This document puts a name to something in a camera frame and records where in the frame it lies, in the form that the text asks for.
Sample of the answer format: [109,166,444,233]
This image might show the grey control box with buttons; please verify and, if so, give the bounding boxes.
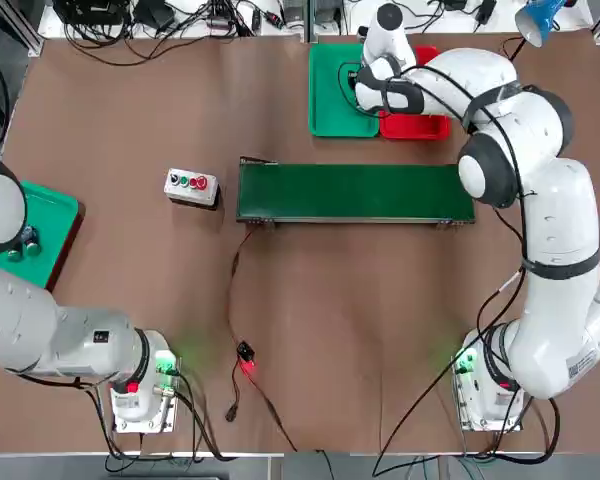
[163,167,222,211]

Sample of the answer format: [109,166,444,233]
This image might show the green conveyor belt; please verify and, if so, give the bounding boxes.
[236,156,477,231]

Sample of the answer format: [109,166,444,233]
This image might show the black electronics box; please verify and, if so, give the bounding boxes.
[54,0,126,26]

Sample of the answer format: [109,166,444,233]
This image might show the green plastic tray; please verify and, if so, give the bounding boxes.
[0,180,80,291]
[307,43,381,139]

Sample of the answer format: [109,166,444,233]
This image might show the red plastic tray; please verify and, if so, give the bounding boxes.
[378,45,453,141]
[45,204,86,294]

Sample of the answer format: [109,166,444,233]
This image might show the blue desk lamp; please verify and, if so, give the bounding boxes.
[502,0,567,60]

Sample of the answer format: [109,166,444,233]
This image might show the aluminium frame post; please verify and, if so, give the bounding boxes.
[303,0,320,44]

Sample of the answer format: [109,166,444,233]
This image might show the black red conveyor power cable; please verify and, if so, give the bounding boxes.
[225,227,259,346]

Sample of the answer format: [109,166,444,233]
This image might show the black switch module red light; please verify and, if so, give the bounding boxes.
[235,340,259,375]

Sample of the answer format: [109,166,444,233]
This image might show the aluminium frame rail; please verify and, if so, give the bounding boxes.
[17,0,46,56]

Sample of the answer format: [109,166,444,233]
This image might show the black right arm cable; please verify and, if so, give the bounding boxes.
[371,62,539,476]

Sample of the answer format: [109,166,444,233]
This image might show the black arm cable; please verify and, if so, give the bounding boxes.
[371,62,539,476]
[177,367,239,461]

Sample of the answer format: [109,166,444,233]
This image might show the black red thin cable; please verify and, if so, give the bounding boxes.
[247,372,299,452]

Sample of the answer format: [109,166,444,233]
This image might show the black cable with plug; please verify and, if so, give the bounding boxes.
[224,367,244,424]

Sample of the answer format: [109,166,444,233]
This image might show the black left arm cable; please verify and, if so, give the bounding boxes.
[177,367,239,461]

